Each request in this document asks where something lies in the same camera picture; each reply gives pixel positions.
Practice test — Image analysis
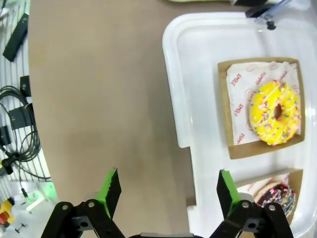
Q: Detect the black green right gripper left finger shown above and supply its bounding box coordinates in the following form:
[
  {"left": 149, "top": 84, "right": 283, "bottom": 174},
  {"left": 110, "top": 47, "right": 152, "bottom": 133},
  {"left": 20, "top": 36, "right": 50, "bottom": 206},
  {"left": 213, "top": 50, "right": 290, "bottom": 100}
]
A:
[{"left": 41, "top": 167, "right": 127, "bottom": 238}]

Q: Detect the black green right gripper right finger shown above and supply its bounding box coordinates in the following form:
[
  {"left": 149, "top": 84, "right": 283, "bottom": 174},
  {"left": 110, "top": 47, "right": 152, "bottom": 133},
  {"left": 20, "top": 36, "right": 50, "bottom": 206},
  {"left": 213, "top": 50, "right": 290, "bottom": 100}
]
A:
[{"left": 206, "top": 169, "right": 295, "bottom": 238}]

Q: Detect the cardboard box of yellow donut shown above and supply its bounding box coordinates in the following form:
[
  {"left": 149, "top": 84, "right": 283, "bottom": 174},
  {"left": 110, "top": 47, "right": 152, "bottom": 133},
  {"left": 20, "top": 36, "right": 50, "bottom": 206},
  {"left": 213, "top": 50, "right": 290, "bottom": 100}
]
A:
[{"left": 217, "top": 57, "right": 306, "bottom": 160}]

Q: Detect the yellow sprinkled donut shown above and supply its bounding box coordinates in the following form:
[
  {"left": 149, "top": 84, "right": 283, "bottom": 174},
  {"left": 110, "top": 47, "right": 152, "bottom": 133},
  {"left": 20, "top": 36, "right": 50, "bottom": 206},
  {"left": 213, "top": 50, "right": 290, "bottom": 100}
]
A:
[{"left": 248, "top": 80, "right": 302, "bottom": 147}]

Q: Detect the printed paper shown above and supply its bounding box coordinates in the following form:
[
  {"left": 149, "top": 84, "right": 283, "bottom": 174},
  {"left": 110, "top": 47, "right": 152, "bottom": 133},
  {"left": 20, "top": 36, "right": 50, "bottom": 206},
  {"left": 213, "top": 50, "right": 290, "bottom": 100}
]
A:
[
  {"left": 236, "top": 173, "right": 290, "bottom": 199},
  {"left": 226, "top": 61, "right": 302, "bottom": 147}
]

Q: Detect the printed paper under sprinkled donut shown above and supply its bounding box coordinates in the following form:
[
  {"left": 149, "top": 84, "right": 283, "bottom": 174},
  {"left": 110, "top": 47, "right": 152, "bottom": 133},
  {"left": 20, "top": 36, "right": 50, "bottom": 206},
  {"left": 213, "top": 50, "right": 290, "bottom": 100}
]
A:
[{"left": 236, "top": 173, "right": 290, "bottom": 199}]

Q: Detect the chocolate donut with colourful sprinkles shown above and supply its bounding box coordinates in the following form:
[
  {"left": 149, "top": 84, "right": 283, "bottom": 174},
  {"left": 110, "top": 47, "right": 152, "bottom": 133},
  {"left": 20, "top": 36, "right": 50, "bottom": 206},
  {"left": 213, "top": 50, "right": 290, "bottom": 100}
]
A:
[{"left": 253, "top": 182, "right": 298, "bottom": 220}]

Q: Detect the cardboard box of sprinkled chocolate donut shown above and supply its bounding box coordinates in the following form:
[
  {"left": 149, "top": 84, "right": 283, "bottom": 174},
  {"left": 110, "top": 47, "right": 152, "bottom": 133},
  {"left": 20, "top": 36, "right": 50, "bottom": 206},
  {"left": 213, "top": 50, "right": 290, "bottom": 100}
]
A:
[{"left": 234, "top": 169, "right": 304, "bottom": 222}]

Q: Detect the large white plastic tray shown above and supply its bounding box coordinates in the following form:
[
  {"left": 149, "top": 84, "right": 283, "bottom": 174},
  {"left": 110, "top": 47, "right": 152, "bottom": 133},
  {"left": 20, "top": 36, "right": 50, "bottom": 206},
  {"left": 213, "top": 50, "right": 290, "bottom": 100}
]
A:
[{"left": 162, "top": 11, "right": 317, "bottom": 238}]

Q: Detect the yellow red emergency stop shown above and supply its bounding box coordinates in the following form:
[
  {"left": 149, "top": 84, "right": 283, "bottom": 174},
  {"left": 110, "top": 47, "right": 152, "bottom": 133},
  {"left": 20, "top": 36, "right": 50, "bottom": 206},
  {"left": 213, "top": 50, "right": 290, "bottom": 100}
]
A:
[{"left": 0, "top": 198, "right": 15, "bottom": 227}]

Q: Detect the small black mounting plate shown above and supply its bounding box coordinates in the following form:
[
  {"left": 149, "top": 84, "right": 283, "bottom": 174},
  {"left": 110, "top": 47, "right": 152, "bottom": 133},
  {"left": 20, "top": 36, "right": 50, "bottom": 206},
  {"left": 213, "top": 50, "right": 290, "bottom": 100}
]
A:
[
  {"left": 0, "top": 125, "right": 12, "bottom": 145},
  {"left": 8, "top": 103, "right": 34, "bottom": 130},
  {"left": 19, "top": 75, "right": 32, "bottom": 96}
]

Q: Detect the grey slatted metal platform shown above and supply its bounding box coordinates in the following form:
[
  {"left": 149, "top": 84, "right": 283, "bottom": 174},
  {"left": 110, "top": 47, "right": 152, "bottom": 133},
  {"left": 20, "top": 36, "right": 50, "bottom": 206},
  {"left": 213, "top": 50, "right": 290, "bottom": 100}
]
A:
[{"left": 0, "top": 0, "right": 54, "bottom": 238}]

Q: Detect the long black rectangular box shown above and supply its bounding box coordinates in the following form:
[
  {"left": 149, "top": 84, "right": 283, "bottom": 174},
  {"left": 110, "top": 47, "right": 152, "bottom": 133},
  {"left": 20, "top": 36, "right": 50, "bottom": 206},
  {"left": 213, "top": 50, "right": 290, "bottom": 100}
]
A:
[{"left": 2, "top": 13, "right": 29, "bottom": 62}]

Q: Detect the coiled black cable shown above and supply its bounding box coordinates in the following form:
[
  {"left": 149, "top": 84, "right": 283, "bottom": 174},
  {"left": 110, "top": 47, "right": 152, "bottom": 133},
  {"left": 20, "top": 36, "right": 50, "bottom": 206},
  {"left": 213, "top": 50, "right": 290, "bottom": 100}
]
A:
[{"left": 0, "top": 85, "right": 52, "bottom": 181}]

